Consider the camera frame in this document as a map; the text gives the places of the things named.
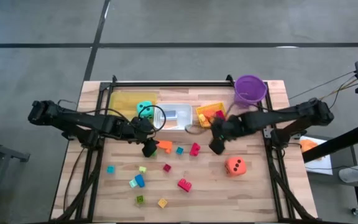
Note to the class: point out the white rounded floor object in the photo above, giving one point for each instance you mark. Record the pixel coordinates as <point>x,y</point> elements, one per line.
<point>351,175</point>

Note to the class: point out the white paper sheet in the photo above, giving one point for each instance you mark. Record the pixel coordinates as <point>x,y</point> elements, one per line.
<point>320,165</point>

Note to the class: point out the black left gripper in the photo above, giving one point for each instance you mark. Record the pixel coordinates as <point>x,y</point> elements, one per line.
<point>140,129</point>

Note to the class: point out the purple monster face bucket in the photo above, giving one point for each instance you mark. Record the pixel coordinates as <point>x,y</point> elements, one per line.
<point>250,90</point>

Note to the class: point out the white plastic bin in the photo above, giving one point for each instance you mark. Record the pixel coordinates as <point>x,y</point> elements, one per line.
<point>185,116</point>

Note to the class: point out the small dark red cube block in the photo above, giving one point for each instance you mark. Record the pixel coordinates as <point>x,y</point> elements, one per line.
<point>167,168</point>

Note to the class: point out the light green toy block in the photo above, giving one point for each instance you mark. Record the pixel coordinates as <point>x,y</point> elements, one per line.
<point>143,169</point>

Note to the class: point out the blue toy block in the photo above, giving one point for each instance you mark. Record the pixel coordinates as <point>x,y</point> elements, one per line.
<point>140,180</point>

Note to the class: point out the mint toy block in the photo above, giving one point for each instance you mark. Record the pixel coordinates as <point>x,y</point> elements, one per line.
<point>132,183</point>

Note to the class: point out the large red toy block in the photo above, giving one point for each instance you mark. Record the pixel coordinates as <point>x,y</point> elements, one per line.
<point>184,185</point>

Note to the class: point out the black caster wheel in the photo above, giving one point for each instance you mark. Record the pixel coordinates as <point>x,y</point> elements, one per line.
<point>356,212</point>

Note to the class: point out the yellow translucent plastic bin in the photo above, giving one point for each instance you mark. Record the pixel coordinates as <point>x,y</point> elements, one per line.
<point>123,104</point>

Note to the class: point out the orange foam die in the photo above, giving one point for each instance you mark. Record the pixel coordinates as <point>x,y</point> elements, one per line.
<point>235,166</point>

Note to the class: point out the orange object on paper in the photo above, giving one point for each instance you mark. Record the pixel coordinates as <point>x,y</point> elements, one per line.
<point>309,145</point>

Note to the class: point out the green block with hole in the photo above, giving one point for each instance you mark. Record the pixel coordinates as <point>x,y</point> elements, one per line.
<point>140,199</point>

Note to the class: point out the small teal cube block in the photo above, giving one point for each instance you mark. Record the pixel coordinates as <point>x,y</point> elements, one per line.
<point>179,151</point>
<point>111,169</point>

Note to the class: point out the blue card white frame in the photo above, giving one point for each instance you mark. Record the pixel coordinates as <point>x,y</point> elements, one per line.
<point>170,115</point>

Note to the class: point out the red stepped toy block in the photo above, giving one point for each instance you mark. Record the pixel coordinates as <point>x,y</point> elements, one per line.
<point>194,149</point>

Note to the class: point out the yellow cube toy block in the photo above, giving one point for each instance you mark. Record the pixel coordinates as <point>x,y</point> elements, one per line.
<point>162,203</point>

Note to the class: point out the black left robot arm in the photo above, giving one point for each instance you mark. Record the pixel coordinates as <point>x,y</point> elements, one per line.
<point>79,119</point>

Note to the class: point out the yellow mesh basket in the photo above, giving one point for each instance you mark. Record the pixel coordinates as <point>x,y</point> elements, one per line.
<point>202,109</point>

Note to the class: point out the orange stepped toy block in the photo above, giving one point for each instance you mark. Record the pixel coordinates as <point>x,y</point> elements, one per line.
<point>210,113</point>

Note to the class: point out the orange long toy block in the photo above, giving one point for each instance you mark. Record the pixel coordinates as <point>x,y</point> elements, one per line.
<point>165,145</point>

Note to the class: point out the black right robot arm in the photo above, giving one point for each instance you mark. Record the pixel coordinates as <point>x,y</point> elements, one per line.
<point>278,115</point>

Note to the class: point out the silver frame bracket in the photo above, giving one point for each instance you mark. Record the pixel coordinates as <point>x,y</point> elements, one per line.
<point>268,133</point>

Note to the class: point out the teal foam die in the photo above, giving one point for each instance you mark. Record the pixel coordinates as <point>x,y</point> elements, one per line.
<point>145,109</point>

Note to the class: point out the green two-stud toy block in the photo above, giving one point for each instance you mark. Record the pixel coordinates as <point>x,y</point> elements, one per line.
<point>153,153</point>

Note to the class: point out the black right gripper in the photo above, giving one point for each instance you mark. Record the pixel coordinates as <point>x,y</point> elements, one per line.
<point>228,127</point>

